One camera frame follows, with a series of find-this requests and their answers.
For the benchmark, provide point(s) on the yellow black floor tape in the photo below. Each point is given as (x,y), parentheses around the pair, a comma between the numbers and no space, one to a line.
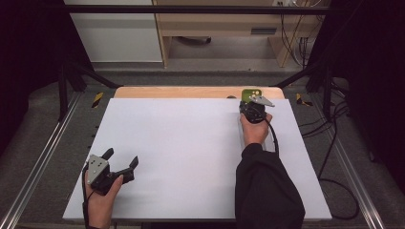
(301,99)
(97,99)

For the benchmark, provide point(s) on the person's left hand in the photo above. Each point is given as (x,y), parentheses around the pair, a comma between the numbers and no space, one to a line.
(100,206)

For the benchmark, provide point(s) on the wooden table board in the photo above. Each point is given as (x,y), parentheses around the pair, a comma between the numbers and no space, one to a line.
(178,92)

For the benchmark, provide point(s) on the aluminium floor rail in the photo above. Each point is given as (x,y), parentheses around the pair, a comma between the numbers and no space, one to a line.
(38,159)
(353,191)

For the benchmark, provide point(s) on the white cabinet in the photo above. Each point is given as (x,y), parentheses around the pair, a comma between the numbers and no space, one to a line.
(117,35)

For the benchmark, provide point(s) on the green phone case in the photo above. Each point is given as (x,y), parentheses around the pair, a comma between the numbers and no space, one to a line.
(246,93)

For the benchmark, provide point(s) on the black frame stand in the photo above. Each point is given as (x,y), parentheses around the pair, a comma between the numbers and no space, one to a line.
(318,79)
(68,79)

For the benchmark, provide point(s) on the black horizontal frame bar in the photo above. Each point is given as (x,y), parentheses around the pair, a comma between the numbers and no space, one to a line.
(191,9)

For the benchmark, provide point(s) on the light wooden desk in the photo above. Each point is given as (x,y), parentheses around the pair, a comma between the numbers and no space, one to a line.
(219,27)

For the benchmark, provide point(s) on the person's right hand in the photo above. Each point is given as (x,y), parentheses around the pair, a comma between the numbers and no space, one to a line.
(254,133)

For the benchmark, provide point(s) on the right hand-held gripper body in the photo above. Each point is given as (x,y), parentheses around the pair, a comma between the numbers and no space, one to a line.
(253,111)

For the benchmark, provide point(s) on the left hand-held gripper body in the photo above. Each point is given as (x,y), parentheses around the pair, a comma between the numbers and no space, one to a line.
(97,170)

